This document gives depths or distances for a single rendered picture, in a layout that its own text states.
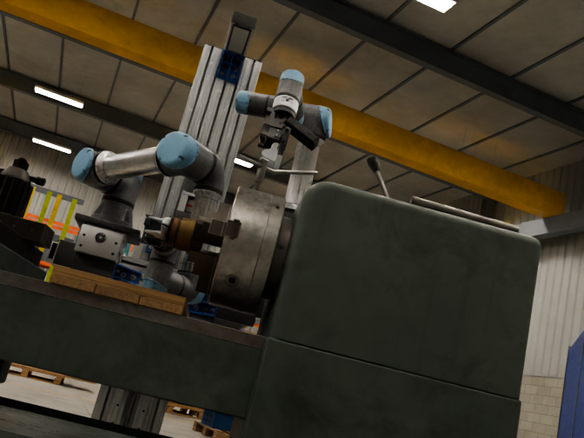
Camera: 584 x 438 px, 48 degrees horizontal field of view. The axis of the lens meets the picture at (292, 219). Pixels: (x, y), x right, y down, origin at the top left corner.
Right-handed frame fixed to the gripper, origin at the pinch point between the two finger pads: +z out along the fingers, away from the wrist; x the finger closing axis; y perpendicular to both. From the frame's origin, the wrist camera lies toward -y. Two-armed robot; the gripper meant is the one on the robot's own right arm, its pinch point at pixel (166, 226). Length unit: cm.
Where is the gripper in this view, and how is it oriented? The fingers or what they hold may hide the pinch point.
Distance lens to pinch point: 168.2
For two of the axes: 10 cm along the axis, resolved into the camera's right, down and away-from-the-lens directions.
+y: -9.7, -2.5, -0.6
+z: 1.2, -2.3, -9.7
